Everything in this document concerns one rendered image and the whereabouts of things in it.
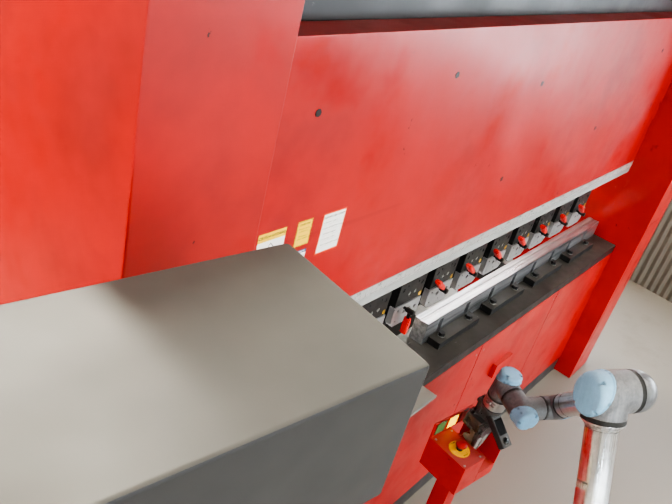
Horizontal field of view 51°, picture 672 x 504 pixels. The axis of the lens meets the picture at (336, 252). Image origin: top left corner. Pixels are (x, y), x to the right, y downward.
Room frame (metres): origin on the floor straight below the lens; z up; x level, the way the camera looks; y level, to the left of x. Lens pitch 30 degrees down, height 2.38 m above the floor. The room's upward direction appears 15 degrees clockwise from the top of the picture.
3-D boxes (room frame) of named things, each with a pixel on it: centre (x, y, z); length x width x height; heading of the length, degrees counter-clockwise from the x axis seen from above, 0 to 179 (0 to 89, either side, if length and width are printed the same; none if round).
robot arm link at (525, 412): (1.76, -0.69, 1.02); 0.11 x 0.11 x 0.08; 25
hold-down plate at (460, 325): (2.29, -0.51, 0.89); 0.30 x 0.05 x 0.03; 147
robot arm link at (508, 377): (1.84, -0.63, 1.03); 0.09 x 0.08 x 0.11; 25
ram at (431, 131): (2.36, -0.49, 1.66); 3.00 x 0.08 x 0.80; 147
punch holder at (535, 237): (2.80, -0.78, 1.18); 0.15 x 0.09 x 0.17; 147
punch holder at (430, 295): (2.13, -0.34, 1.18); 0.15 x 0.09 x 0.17; 147
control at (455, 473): (1.82, -0.58, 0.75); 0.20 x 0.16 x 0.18; 138
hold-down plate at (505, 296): (2.62, -0.73, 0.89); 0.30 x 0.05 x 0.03; 147
